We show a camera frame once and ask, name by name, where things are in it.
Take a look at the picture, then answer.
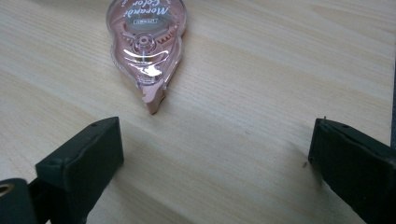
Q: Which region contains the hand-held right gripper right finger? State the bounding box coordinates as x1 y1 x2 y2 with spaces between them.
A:
307 117 396 224

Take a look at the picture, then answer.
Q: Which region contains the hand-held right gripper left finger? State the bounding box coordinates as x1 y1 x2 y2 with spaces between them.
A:
28 116 125 224

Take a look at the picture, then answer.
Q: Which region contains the pink correction tape dispenser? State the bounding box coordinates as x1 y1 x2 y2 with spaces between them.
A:
106 0 188 115

